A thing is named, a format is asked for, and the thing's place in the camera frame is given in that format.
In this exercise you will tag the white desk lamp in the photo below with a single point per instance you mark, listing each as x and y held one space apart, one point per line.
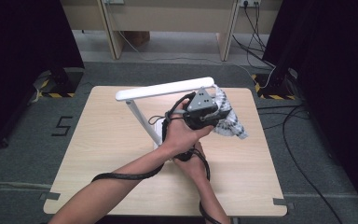
155 90

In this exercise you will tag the person's right hand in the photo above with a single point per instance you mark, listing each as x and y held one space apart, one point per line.
194 168

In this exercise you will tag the grey tape strip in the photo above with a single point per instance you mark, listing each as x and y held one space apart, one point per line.
50 196
283 202

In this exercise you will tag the white wall socket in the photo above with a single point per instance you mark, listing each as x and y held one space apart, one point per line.
250 2

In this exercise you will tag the black curtain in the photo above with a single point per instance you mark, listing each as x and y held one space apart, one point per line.
18 46
338 77

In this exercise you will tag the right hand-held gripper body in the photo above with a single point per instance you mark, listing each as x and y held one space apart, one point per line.
183 156

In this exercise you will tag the person's left hand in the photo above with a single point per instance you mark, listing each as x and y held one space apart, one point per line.
180 133

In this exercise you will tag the stand base with hazard tape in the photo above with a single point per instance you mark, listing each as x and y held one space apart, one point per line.
275 85
62 84

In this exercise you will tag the beige wooden desk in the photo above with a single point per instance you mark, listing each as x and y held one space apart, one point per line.
167 15

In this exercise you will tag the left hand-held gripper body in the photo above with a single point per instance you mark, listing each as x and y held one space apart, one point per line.
202 102

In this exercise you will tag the white cloth with dark diamonds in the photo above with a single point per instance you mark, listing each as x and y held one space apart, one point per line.
231 124

